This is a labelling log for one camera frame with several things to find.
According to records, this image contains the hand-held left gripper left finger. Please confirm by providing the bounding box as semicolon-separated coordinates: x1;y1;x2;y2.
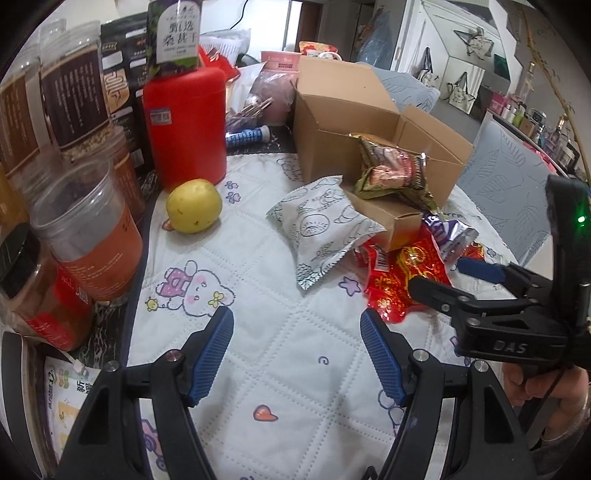
55;305;235;480

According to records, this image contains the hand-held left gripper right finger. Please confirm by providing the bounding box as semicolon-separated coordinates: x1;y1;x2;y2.
360;308;539;480

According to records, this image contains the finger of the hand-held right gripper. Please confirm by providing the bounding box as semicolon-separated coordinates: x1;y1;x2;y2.
457;258;556;302
409;275;528;325

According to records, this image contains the red gold snack packet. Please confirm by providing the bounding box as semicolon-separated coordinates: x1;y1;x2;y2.
355;233;485;324

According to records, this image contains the purple silver snack packet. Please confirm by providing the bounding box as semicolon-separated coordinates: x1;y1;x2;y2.
422;212;479;264

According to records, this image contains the green brown snack packet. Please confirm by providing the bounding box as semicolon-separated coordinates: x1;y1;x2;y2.
355;133;441;210

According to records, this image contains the white patterned snack packet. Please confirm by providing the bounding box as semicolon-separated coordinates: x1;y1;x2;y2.
267;175;387;292

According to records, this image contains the brown cardboard box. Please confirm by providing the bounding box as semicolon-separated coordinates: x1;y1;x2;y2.
290;55;475;252

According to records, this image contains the person's right forearm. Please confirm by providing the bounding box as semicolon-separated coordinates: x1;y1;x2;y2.
526;401;591;476

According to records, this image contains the person's right hand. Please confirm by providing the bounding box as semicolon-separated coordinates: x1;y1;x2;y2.
502;364;591;409

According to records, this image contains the printed quilted tablecloth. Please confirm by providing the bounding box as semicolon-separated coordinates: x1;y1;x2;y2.
124;152;513;480

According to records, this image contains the chair with grey leaf cover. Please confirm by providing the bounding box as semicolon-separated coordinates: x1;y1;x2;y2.
457;113;566;268
372;69;441;114

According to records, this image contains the white printed paper pack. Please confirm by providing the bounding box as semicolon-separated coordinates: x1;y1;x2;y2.
44;355;100;462

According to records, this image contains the clear jar with orange label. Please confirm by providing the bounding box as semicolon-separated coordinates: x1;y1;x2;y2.
30;159;144;305
99;124;148;227

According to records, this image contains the row of cosmetic bottles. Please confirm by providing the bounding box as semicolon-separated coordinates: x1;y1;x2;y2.
489;88;591;171

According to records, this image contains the black lid jar red label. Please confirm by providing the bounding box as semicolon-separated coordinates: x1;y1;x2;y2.
0;226;95;352

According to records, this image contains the canvas tote bag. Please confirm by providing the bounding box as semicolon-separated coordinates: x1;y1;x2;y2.
418;46;439;88

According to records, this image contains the blue white tube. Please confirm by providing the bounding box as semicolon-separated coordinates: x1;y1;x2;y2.
225;126;269;148

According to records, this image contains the black pouch with white label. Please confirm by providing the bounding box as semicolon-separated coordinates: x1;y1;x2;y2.
113;88;155;178

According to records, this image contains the red plastic canister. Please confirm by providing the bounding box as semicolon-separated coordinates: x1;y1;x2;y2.
142;68;228;190

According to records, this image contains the blue plastic bag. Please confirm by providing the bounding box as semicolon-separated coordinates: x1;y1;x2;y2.
358;9;398;65

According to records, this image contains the clear bag with purple contents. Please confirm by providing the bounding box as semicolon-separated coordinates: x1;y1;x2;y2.
226;62;296;134

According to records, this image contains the red yellow snack bag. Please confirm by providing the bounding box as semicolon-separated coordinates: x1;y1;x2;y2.
299;41;342;61

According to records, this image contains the clear jar with dark label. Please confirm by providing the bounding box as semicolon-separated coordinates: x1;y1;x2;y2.
39;21;114;162
0;60;42;176

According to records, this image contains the red snack pouch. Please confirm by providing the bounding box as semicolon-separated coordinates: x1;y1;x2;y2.
198;46;241;81

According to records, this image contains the black printed pouch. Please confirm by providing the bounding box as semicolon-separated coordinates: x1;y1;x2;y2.
100;11;155;116

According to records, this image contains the green pouch on tin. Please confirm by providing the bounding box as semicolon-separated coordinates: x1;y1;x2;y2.
147;0;202;77

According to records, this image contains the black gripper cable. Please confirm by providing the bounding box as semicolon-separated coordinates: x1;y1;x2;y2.
538;364;573;448

